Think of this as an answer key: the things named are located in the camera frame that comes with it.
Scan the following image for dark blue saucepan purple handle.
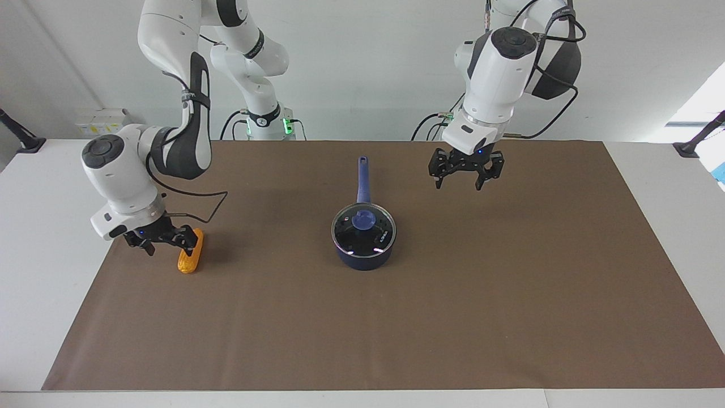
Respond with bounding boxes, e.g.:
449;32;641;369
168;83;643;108
331;156;397;271

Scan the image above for yellow toy corn cob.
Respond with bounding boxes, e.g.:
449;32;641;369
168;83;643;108
178;228;204;274

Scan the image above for brown table mat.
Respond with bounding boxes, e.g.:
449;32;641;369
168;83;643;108
41;140;725;392

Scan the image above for black left arm gripper cable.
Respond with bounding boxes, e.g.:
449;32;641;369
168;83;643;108
484;0;587;139

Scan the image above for black camera stand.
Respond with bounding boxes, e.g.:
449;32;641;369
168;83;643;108
0;108;47;154
673;110;725;158

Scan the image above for black right arm base cable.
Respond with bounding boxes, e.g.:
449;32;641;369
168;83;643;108
220;109;251;141

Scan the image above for white box yellow labels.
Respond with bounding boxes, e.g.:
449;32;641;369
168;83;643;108
75;108;130;137

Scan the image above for blue white package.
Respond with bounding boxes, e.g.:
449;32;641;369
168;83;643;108
698;136;725;188

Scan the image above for black arm gripper cable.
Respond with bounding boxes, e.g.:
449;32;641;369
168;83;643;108
146;34;228;224
484;0;587;139

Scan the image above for black left arm base cable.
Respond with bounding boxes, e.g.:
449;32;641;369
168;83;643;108
411;91;466;141

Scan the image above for black arm base cable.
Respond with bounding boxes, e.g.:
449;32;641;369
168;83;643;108
411;91;466;141
220;109;251;141

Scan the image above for glass lid blue knob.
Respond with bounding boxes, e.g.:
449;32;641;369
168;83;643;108
332;205;396;257

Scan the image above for black right arm gripper cable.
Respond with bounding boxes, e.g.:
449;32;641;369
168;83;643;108
146;34;228;224

